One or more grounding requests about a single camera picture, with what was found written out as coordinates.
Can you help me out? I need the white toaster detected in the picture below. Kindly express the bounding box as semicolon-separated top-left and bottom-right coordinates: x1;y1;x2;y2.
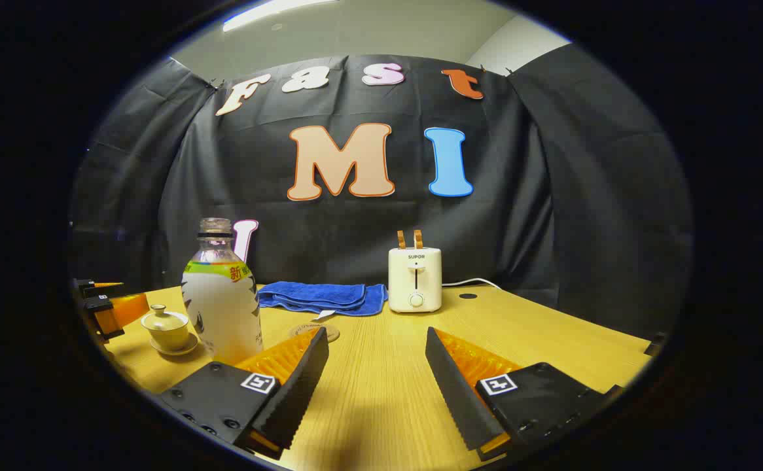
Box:
388;247;443;313

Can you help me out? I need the black backdrop cloth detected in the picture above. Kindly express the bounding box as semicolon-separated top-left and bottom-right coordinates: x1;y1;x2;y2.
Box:
67;43;693;341

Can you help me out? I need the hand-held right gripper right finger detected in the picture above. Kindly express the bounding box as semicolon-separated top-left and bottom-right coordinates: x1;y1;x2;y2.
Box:
425;326;624;462

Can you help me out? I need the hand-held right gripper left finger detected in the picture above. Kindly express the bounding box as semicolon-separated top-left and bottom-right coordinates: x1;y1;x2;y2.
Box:
159;326;330;460

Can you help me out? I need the folded blue towel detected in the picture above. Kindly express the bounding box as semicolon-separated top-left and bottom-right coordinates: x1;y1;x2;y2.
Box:
257;281;389;318

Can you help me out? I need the cream ceramic teacup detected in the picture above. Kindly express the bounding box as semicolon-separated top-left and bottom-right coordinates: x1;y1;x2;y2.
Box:
146;324;190;351

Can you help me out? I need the clear plastic water bottle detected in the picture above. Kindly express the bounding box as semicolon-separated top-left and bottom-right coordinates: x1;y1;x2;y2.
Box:
181;218;264;367

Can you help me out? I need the cream teacup lid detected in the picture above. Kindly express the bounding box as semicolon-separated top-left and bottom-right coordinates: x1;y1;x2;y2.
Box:
141;304;190;333

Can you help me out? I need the round wooden coaster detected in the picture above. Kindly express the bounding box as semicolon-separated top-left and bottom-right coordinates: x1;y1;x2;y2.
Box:
288;323;341;343

